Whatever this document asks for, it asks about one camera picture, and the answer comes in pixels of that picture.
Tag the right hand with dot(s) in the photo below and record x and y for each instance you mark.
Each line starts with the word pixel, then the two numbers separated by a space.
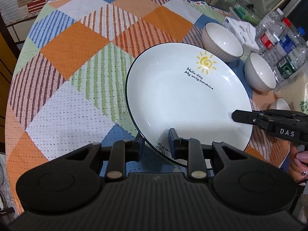
pixel 298 165

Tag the green label water bottle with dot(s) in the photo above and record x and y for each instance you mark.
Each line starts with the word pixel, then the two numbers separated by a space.
pixel 291 63

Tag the green item tray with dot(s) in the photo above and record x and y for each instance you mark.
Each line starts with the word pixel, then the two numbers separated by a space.
pixel 247 12

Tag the orange wooden chair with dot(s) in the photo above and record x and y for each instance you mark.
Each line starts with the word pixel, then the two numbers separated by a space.
pixel 9 56

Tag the white sun print plate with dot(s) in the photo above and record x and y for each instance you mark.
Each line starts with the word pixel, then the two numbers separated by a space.
pixel 184 87

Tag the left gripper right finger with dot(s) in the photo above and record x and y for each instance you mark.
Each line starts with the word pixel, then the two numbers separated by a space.
pixel 191 151

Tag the white tissue pack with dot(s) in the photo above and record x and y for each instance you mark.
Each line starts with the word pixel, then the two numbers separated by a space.
pixel 244 32

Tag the red label water bottle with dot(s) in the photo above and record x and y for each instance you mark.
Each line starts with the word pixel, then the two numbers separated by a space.
pixel 269 30

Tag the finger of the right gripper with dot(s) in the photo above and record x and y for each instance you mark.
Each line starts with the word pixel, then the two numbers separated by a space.
pixel 247 117

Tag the blue label water bottle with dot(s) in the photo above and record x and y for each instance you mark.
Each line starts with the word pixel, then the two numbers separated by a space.
pixel 291 39

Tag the white ribbed bowl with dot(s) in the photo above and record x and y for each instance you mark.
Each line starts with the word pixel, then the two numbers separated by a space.
pixel 258 73
pixel 221 42

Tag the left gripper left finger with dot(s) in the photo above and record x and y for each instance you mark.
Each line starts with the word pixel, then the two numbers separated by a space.
pixel 122 152

